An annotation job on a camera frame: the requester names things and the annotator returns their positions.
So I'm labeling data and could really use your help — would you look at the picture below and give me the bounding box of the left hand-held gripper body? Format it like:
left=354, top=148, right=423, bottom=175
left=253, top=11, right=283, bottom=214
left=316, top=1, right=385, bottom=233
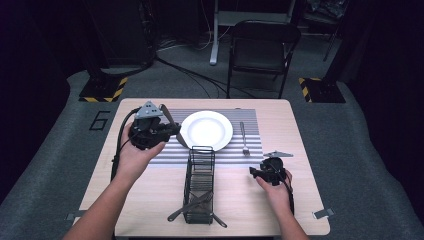
left=128, top=100, right=168, bottom=151

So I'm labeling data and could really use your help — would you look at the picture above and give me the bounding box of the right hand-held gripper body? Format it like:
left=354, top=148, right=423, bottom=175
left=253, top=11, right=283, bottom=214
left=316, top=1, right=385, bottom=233
left=260, top=150, right=294, bottom=187

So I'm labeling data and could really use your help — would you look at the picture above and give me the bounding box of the metal knife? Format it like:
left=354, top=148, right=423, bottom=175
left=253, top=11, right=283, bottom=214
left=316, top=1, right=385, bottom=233
left=190, top=195, right=229, bottom=228
left=159, top=103, right=190, bottom=149

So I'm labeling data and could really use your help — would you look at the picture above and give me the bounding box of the metal fork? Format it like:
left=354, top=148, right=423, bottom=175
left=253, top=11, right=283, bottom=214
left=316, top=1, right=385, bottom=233
left=167, top=192, right=214, bottom=223
left=239, top=121, right=251, bottom=158

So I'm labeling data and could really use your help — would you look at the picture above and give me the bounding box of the black wire cutlery caddy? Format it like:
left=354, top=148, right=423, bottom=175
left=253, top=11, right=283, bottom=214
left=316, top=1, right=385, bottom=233
left=182, top=145, right=216, bottom=225

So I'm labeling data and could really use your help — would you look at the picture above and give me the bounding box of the person's right hand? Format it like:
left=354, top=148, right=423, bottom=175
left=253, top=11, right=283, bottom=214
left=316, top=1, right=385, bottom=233
left=254, top=170, right=294, bottom=209

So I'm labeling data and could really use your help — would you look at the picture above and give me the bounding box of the person's left hand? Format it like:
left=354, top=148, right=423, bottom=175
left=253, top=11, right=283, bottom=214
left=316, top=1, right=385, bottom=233
left=114, top=123, right=167, bottom=183

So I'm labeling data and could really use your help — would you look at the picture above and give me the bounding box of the white plate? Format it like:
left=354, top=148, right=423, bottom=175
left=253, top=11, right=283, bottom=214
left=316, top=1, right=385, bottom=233
left=179, top=110, right=234, bottom=152

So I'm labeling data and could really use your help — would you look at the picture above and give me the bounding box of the grey striped placemat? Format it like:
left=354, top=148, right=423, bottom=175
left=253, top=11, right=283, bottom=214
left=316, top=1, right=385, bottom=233
left=148, top=108, right=264, bottom=166

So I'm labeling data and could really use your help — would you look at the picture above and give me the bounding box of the black yellow-striped stand base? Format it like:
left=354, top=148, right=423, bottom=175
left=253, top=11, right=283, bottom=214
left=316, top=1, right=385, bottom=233
left=298, top=77, right=347, bottom=104
left=78, top=75, right=129, bottom=103

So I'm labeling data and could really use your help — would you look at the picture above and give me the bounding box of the grey table edge clip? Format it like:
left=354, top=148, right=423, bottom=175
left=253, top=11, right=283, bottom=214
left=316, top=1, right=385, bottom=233
left=64, top=209, right=88, bottom=222
left=313, top=208, right=335, bottom=220

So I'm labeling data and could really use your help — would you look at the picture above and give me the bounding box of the black cabinet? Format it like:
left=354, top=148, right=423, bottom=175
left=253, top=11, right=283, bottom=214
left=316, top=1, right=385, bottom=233
left=83, top=0, right=158, bottom=68

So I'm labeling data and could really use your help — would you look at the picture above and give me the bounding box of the black folding chair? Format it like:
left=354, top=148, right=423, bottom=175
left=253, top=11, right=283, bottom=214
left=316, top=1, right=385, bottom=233
left=226, top=19, right=302, bottom=100

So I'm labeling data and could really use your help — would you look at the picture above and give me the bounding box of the dark metal rack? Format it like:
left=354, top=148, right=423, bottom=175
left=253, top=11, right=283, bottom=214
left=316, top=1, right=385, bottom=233
left=299, top=0, right=351, bottom=63

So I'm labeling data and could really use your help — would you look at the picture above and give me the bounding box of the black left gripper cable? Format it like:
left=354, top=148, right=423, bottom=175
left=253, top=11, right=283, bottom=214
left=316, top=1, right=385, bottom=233
left=110, top=107, right=142, bottom=182

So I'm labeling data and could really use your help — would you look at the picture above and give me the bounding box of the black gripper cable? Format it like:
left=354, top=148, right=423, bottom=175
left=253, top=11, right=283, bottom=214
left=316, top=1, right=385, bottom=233
left=110, top=107, right=142, bottom=182
left=272, top=162, right=296, bottom=215

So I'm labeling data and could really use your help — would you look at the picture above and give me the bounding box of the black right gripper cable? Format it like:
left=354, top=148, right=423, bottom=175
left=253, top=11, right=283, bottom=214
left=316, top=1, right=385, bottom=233
left=272, top=162, right=296, bottom=215

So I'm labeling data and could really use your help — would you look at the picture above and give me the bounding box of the black floor cable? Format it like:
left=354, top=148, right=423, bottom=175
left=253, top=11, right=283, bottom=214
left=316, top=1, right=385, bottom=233
left=154, top=54, right=258, bottom=99

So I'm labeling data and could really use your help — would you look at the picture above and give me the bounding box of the white desk frame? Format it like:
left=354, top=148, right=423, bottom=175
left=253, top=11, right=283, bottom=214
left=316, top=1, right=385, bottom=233
left=209, top=0, right=298, bottom=66

